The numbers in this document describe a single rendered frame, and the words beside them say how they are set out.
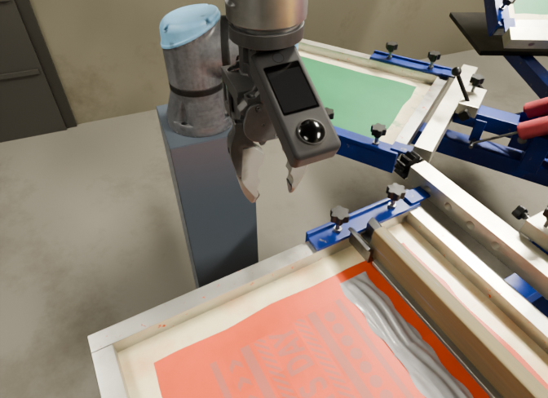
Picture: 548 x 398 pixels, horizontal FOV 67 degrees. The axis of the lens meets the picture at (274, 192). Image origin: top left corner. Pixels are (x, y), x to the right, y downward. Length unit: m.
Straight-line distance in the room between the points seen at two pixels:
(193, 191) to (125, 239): 1.46
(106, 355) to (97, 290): 1.38
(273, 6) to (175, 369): 0.66
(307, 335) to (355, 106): 0.87
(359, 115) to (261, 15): 1.08
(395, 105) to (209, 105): 0.81
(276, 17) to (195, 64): 0.47
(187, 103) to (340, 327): 0.54
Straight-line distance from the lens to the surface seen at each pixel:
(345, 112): 1.44
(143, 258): 2.27
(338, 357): 0.84
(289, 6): 0.38
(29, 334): 2.22
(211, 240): 1.08
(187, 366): 0.84
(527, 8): 1.89
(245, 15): 0.38
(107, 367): 0.84
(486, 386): 0.85
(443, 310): 0.83
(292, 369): 0.82
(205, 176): 0.93
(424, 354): 0.87
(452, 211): 1.06
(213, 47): 0.82
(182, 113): 0.89
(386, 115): 1.46
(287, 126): 0.36
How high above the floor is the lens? 1.71
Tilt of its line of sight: 43 degrees down
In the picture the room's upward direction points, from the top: straight up
